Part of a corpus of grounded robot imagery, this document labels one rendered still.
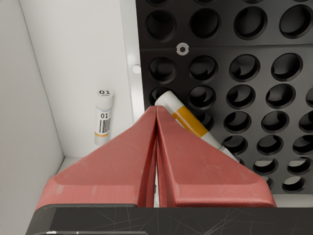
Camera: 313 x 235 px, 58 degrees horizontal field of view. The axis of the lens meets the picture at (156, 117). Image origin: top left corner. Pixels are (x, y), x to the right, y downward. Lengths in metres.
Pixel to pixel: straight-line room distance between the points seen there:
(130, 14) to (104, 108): 0.07
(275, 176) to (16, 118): 0.15
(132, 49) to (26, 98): 0.08
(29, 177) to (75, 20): 0.11
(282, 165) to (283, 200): 0.05
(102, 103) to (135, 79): 0.03
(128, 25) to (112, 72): 0.04
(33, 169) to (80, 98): 0.06
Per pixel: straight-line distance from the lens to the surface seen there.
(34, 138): 0.21
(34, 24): 0.21
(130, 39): 0.18
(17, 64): 0.19
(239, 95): 0.17
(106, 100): 0.20
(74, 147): 0.25
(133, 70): 0.18
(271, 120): 0.18
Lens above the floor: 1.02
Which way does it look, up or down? 57 degrees down
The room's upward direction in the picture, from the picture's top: 175 degrees counter-clockwise
